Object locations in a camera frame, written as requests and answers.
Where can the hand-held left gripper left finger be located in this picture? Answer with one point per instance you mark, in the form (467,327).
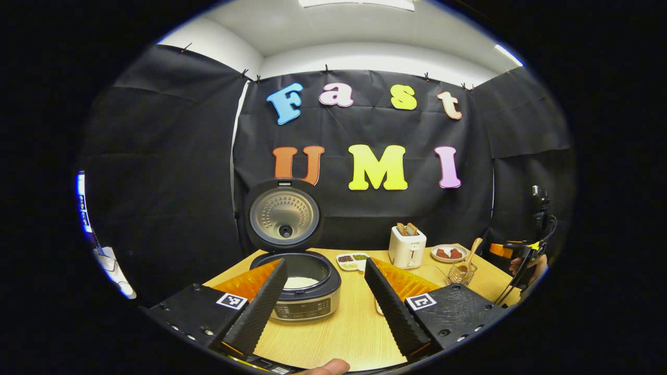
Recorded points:
(260,312)

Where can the white toaster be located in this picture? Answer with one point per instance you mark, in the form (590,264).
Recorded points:
(406,252)

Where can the wooden spoon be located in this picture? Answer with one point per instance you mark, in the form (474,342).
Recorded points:
(477,244)

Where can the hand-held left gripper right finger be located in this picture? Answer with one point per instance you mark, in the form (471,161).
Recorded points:
(393,312)

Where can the long ceiling light panel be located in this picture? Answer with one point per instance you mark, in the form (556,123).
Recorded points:
(359,3)

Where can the red meat piece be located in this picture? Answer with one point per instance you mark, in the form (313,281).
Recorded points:
(443,254)
(456,253)

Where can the white round plate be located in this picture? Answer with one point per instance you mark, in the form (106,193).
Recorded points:
(448,260)

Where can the toast slice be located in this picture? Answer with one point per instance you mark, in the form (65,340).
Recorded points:
(402,229)
(411,229)

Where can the dark grey rice cooker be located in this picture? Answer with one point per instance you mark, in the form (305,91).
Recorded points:
(312,302)

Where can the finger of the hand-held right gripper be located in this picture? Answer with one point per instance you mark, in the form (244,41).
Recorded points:
(503,250)

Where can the black backdrop cloth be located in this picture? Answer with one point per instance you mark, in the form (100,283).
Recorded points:
(365,208)

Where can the white plastic object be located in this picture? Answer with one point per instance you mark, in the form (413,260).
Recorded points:
(112,263)

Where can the white divided bean dish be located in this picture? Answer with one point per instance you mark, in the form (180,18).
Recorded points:
(353,263)

